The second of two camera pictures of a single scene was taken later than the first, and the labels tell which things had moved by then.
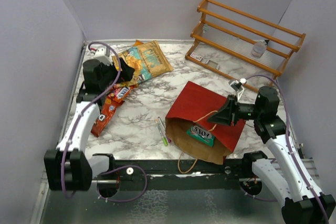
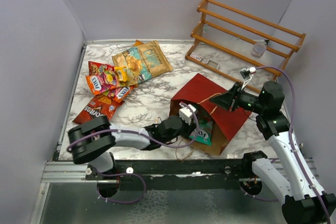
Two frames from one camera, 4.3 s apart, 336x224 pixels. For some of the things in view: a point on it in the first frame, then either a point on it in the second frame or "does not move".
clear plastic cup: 259,48 does not move
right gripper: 229,113 -> 228,100
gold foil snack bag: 147,59 does not move
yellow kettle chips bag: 137,42 does not move
